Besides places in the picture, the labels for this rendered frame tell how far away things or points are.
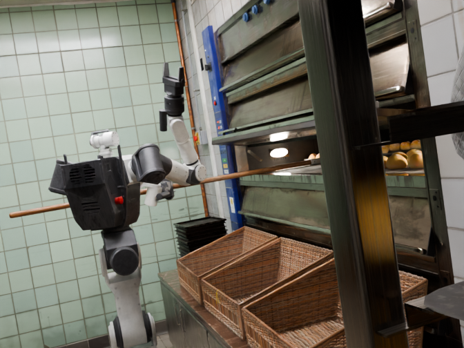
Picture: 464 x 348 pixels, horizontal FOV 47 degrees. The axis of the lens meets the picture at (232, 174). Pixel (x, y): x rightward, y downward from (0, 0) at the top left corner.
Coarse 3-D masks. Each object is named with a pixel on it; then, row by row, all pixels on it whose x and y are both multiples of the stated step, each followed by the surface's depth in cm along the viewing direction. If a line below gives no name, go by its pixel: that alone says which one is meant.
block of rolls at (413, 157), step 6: (414, 150) 224; (384, 156) 218; (390, 156) 209; (396, 156) 206; (402, 156) 206; (408, 156) 213; (414, 156) 195; (420, 156) 193; (384, 162) 216; (390, 162) 207; (396, 162) 205; (402, 162) 204; (408, 162) 198; (414, 162) 194; (420, 162) 192; (390, 168) 208; (396, 168) 206
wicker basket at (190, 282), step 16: (224, 240) 330; (240, 240) 333; (256, 240) 311; (272, 240) 281; (192, 256) 324; (208, 256) 327; (224, 256) 330; (240, 256) 276; (192, 272) 280; (208, 272) 271; (192, 288) 288
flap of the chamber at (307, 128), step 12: (384, 108) 162; (312, 120) 201; (384, 120) 175; (264, 132) 246; (276, 132) 233; (288, 132) 227; (300, 132) 226; (312, 132) 226; (216, 144) 326; (228, 144) 325; (240, 144) 324
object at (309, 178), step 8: (248, 176) 321; (256, 176) 307; (264, 176) 295; (272, 176) 285; (280, 176) 274; (288, 176) 265; (296, 176) 256; (304, 176) 247; (312, 176) 240; (320, 176) 232; (392, 176) 183; (400, 176) 178; (408, 176) 174; (416, 176) 170; (424, 176) 167; (392, 184) 183; (400, 184) 179; (408, 184) 175; (416, 184) 171; (424, 184) 167
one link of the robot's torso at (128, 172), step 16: (64, 160) 226; (96, 160) 212; (112, 160) 219; (128, 160) 226; (64, 176) 217; (80, 176) 215; (96, 176) 212; (112, 176) 217; (128, 176) 222; (80, 192) 216; (96, 192) 214; (112, 192) 216; (128, 192) 224; (80, 208) 219; (96, 208) 217; (112, 208) 215; (128, 208) 225; (80, 224) 222; (96, 224) 220; (112, 224) 218; (128, 224) 229
